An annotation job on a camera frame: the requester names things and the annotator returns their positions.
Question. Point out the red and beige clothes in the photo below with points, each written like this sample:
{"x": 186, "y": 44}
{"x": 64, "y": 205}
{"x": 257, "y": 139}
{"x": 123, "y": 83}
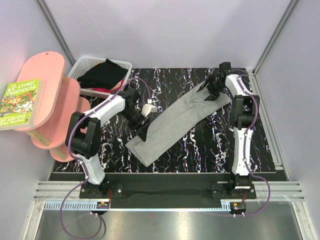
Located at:
{"x": 108, "y": 91}

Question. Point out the left orange connector board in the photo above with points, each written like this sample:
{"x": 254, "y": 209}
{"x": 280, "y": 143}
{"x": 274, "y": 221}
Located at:
{"x": 103, "y": 205}

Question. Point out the grey t shirt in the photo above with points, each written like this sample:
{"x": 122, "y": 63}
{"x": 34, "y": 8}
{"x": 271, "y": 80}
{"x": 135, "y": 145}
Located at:
{"x": 173, "y": 123}

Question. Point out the pink tiered wooden shelf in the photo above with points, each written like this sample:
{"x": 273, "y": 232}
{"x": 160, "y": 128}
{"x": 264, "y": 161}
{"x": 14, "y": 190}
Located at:
{"x": 60, "y": 99}

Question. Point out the black t shirt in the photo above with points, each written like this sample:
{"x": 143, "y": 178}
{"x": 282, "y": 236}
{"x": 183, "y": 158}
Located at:
{"x": 103, "y": 75}

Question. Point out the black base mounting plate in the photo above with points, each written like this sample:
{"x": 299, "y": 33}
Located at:
{"x": 163, "y": 190}

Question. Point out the green treehouse book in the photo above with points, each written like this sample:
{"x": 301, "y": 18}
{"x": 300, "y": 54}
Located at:
{"x": 20, "y": 104}

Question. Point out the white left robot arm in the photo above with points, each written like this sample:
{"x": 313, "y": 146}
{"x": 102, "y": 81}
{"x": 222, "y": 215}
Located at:
{"x": 83, "y": 138}

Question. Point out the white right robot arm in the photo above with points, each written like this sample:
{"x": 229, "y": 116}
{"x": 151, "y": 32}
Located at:
{"x": 244, "y": 114}

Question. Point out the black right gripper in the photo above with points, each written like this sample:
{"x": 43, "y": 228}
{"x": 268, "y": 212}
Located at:
{"x": 213, "y": 95}

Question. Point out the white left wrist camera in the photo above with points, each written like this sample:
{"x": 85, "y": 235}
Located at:
{"x": 148, "y": 108}

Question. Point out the aluminium frame rail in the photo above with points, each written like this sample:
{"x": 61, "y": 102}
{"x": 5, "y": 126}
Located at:
{"x": 53, "y": 190}

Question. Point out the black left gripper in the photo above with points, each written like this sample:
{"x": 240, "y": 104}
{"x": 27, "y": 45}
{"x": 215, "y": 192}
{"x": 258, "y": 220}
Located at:
{"x": 142, "y": 129}

